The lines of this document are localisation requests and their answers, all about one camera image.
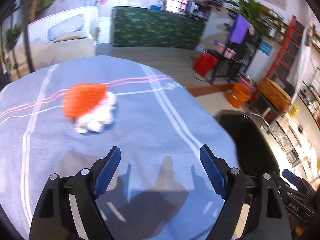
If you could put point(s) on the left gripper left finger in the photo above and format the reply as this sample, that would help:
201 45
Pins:
66 202

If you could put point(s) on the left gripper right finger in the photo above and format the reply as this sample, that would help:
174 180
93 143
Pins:
267 217

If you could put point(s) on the white tissue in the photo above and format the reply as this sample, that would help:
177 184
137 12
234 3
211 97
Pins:
100 116

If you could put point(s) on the orange foam fruit net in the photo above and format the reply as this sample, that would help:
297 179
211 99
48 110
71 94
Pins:
82 98

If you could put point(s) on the dark brown trash bin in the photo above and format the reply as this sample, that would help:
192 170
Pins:
254 155

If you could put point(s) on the low white storage shelf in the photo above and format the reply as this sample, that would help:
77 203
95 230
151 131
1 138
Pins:
297 153

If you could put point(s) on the black swivel chair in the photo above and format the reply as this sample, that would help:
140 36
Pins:
267 117

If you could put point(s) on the grey striped tablecloth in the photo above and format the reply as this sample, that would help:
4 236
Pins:
159 190

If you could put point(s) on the orange bucket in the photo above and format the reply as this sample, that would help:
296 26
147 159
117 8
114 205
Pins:
238 95

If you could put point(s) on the black metal railing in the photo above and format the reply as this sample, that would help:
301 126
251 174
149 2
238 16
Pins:
229 69

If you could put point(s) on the pink basin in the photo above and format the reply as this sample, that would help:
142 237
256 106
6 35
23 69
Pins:
223 50

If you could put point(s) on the red canister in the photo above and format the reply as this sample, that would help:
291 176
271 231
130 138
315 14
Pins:
204 63

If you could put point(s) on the purple hanging towel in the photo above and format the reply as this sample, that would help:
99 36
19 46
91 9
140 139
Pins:
239 29

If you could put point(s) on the green potted plant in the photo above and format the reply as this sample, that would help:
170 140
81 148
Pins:
251 10

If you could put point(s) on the white mesh sofa chair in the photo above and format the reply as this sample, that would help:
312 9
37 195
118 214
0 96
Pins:
84 19

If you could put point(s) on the blue grey cushion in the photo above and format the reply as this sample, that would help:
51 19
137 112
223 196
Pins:
69 25

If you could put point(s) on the green patterned counter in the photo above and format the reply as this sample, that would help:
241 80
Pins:
141 27

